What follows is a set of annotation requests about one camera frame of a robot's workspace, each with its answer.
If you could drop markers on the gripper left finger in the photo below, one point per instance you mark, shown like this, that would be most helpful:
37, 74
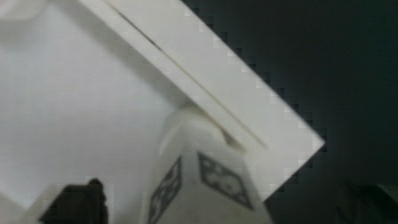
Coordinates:
71, 204

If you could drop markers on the white square table top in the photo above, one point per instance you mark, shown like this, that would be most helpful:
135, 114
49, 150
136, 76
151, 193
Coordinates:
108, 62

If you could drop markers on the white table leg with tag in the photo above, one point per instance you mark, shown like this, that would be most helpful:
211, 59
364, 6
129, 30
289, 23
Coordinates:
199, 192

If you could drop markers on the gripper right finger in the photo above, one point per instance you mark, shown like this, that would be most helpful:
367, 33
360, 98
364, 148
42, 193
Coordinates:
366, 204

